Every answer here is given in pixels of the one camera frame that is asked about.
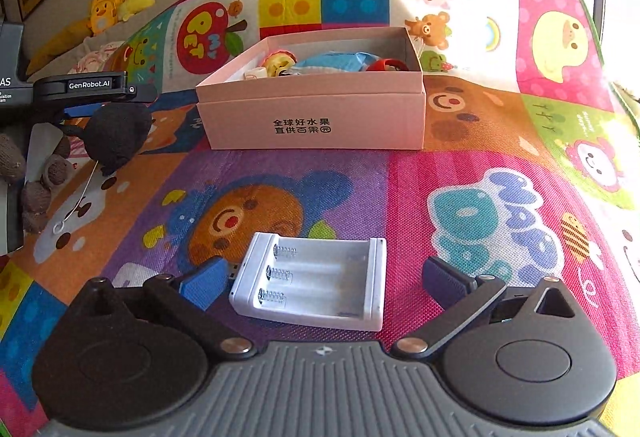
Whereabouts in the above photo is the colourful cartoon play mat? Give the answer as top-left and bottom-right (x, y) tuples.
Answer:
(0, 0), (640, 437)

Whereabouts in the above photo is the long yellow plush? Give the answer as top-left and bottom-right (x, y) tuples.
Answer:
(25, 17), (96, 74)

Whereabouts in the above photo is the pink and yellow figure toy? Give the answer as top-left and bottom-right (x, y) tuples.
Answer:
(262, 50), (298, 78)

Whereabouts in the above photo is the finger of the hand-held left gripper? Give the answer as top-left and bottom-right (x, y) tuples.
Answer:
(60, 102), (110, 120)
(32, 72), (158, 105)

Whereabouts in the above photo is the pink cardboard box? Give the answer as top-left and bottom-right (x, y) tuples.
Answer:
(195, 27), (427, 151)

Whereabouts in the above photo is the person's left hand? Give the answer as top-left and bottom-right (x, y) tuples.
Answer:
(0, 133), (72, 234)

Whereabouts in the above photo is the blue packet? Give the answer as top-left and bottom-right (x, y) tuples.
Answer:
(290, 50), (373, 74)

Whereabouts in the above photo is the white battery holder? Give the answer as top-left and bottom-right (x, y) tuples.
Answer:
(228, 232), (388, 333)

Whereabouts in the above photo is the floral cloth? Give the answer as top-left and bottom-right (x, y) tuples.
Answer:
(67, 40), (126, 74)

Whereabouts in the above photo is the yellow duck plush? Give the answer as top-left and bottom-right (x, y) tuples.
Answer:
(89, 0), (126, 35)

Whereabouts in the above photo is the black plush toy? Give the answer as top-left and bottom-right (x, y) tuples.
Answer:
(52, 102), (153, 234)

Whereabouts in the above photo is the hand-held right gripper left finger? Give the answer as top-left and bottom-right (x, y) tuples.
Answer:
(72, 257), (253, 358)

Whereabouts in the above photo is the red figure keychain toy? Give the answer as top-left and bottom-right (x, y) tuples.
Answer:
(367, 58), (408, 73)

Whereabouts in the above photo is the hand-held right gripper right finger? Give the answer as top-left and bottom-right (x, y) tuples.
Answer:
(391, 256), (585, 361)

